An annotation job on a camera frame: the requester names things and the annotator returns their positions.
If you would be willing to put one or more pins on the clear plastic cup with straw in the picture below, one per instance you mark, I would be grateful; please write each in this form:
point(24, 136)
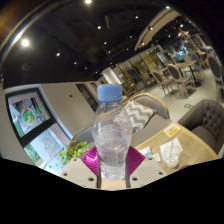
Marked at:
point(172, 158)

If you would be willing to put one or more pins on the group of ceiling lights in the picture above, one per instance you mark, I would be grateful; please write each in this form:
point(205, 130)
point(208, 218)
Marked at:
point(25, 42)

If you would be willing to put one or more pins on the yellow square table sign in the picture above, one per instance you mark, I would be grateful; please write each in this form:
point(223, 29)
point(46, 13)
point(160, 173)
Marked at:
point(172, 129)

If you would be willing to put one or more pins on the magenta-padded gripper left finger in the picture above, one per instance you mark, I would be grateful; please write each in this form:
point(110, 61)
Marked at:
point(89, 160)

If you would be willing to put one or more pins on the group of dining chairs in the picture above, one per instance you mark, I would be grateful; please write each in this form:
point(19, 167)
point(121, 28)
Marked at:
point(178, 75)

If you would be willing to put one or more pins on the flat round red coaster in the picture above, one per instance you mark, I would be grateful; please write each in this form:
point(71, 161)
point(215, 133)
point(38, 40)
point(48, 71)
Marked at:
point(184, 167)

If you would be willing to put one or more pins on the grey upholstered sofa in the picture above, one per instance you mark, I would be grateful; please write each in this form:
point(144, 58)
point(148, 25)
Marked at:
point(146, 133)

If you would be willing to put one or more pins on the grey tufted armchair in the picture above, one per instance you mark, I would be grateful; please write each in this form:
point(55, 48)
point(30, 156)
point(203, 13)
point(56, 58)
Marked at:
point(206, 123)

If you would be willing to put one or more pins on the clear water bottle blue cap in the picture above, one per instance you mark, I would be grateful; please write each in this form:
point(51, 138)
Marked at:
point(111, 133)

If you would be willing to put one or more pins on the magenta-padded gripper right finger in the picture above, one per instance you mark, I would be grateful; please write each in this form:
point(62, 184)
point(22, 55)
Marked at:
point(136, 159)

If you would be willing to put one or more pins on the grey white chevron cushion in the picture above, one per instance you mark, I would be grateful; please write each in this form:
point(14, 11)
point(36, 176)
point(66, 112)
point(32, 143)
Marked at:
point(140, 115)

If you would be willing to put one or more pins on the green potted plant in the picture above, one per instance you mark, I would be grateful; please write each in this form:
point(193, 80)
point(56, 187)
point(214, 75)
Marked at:
point(75, 151)

